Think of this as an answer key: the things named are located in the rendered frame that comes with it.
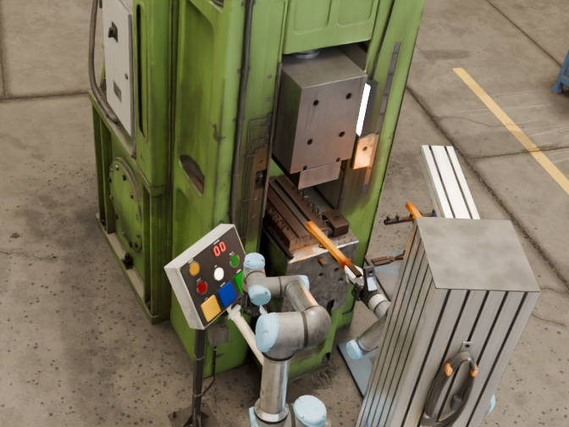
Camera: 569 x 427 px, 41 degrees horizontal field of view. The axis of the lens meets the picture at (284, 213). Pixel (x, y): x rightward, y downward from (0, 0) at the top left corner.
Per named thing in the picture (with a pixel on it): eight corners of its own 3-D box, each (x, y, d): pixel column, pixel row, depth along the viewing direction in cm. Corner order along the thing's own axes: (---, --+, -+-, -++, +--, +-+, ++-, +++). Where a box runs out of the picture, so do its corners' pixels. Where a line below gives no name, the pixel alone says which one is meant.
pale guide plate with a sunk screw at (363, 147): (369, 165, 349) (376, 135, 338) (352, 169, 345) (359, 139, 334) (367, 163, 350) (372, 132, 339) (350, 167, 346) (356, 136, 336)
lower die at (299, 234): (326, 240, 347) (328, 226, 342) (288, 252, 339) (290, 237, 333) (282, 186, 374) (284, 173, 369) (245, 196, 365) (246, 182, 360)
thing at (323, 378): (356, 389, 399) (356, 388, 398) (258, 429, 374) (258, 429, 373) (317, 336, 424) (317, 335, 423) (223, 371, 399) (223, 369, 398)
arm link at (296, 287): (343, 316, 236) (305, 266, 282) (308, 319, 233) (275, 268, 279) (342, 351, 239) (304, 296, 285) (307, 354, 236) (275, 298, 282)
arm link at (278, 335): (294, 446, 262) (310, 328, 232) (251, 451, 259) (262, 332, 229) (286, 418, 272) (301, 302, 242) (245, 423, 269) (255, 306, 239)
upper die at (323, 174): (338, 179, 325) (341, 160, 319) (297, 189, 316) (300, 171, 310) (290, 126, 351) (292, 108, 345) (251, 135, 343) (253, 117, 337)
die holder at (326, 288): (345, 307, 378) (360, 240, 350) (278, 330, 362) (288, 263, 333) (290, 236, 414) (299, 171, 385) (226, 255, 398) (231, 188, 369)
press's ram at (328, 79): (367, 153, 324) (386, 71, 299) (290, 174, 308) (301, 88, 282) (317, 103, 351) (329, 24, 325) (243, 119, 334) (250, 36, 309)
